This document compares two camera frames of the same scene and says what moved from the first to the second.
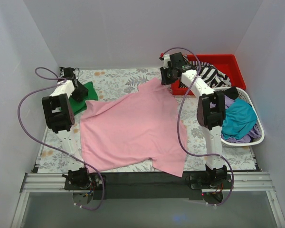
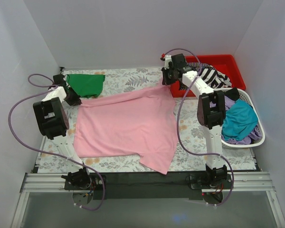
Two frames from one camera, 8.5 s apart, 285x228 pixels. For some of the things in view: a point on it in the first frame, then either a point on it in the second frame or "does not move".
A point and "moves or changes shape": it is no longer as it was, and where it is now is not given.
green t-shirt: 79,107 → 86,85
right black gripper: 166,76 does not move
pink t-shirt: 126,128 moves or changes shape
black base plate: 151,185 does not move
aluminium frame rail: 249,182 does not move
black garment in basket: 232,92 does not move
